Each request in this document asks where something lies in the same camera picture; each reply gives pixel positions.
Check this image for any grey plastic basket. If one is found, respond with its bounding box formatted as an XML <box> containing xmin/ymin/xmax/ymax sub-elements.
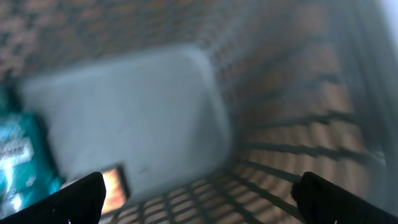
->
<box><xmin>1</xmin><ymin>0</ymin><xmax>397</xmax><ymax>223</ymax></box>

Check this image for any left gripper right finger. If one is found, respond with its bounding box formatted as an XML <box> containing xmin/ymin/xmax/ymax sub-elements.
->
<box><xmin>291</xmin><ymin>172</ymin><xmax>397</xmax><ymax>224</ymax></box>

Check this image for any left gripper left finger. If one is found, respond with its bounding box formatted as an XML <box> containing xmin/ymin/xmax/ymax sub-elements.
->
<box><xmin>1</xmin><ymin>172</ymin><xmax>106</xmax><ymax>224</ymax></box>

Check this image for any teal mouthwash bottle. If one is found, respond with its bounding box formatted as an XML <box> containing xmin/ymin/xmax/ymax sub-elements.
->
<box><xmin>1</xmin><ymin>86</ymin><xmax>63</xmax><ymax>219</ymax></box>

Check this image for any orange small packet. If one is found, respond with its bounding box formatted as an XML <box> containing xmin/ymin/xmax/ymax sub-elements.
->
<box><xmin>62</xmin><ymin>164</ymin><xmax>131</xmax><ymax>215</ymax></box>

